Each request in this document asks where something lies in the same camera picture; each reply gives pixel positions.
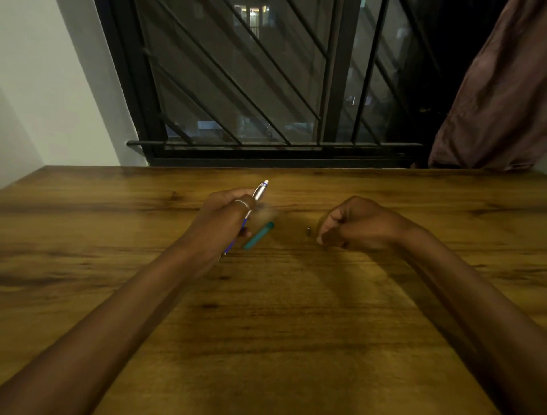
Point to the person's right hand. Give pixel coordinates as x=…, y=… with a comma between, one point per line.
x=367, y=226

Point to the person's left hand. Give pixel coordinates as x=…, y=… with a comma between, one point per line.
x=213, y=226

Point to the person's right fingers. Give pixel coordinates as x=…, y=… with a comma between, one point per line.
x=331, y=226

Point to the person's left fingers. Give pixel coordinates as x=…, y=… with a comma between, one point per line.
x=239, y=213

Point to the silver and blue pen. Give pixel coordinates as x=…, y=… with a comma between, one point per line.
x=260, y=191

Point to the person's left forearm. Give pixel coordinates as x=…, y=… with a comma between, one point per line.
x=107, y=329

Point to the person's right forearm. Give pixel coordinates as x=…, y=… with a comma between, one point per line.
x=478, y=308

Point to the teal pen barrel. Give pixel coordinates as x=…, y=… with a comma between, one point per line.
x=259, y=235

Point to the black barred window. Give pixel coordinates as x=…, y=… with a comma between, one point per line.
x=239, y=85

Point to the brown curtain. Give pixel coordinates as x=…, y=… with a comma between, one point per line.
x=495, y=107

